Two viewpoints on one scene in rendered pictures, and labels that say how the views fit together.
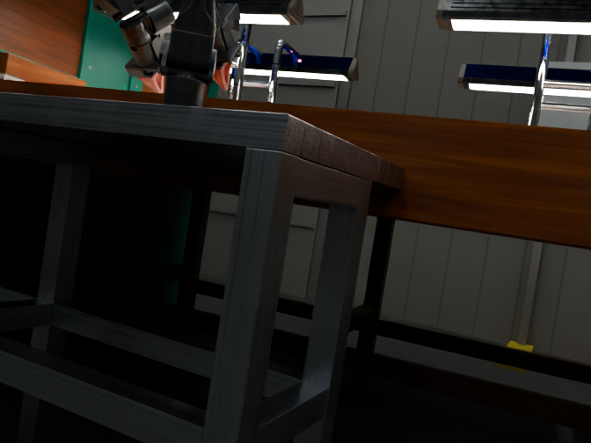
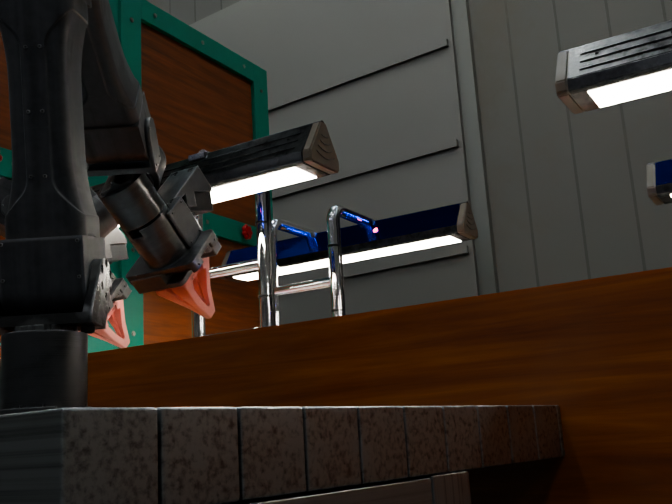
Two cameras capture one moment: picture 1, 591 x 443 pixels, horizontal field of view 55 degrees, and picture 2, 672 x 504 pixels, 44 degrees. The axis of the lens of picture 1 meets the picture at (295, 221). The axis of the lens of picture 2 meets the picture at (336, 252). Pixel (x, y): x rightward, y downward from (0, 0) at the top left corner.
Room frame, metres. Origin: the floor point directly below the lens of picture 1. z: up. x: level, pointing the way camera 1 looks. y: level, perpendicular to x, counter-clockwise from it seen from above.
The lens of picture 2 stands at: (0.32, -0.12, 0.65)
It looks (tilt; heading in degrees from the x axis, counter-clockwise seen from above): 13 degrees up; 9
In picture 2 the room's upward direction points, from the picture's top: 4 degrees counter-clockwise
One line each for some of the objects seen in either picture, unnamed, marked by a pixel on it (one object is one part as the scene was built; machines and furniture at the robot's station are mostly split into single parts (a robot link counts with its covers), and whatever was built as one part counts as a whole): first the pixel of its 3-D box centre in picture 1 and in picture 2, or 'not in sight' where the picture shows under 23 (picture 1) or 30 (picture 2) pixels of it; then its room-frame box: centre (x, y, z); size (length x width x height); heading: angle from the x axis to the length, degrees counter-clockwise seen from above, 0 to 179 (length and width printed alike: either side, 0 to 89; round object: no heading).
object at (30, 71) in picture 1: (41, 79); not in sight; (1.66, 0.80, 0.83); 0.30 x 0.06 x 0.07; 159
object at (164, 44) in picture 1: (187, 62); (46, 298); (0.91, 0.21, 0.77); 0.09 x 0.06 x 0.06; 100
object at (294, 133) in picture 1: (141, 148); (75, 459); (1.26, 0.36, 0.65); 1.20 x 0.90 x 0.04; 64
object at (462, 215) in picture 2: (274, 63); (339, 244); (2.08, 0.16, 1.08); 0.62 x 0.08 x 0.07; 69
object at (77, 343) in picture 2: (183, 103); (44, 381); (0.90, 0.21, 0.71); 0.20 x 0.07 x 0.08; 64
